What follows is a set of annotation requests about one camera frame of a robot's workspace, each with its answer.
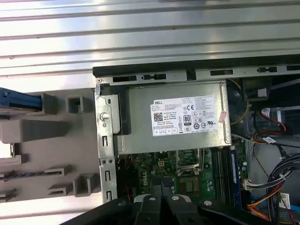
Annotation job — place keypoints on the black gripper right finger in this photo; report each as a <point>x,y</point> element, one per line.
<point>178,211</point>

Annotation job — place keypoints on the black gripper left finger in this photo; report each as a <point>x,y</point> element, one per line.
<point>150,211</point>

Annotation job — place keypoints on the hard disk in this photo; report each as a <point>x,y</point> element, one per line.
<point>21,100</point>

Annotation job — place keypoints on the gold chipset heatsink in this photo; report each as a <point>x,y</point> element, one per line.
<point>189,186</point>

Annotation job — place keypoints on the green motherboard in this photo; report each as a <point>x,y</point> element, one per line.
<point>145,164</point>

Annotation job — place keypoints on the CPU socket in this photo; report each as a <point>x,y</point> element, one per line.
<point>187,161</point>

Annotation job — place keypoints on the black RAM slot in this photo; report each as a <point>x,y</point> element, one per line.
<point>218,178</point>
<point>228,178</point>
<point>223,178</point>

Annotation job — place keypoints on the installed RAM stick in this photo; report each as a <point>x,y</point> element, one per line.
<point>235,178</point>

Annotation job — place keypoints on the black open PC case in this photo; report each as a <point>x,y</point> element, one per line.
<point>105,140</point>

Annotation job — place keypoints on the grey power supply unit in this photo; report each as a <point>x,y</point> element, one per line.
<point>140,117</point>

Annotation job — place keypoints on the grey plastic parts rack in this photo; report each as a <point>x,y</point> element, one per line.
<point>47,150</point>

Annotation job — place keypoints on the spare RAM stick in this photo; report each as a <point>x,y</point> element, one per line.
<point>23,175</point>

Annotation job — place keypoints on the silver CPU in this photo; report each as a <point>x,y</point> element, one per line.
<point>5,151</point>

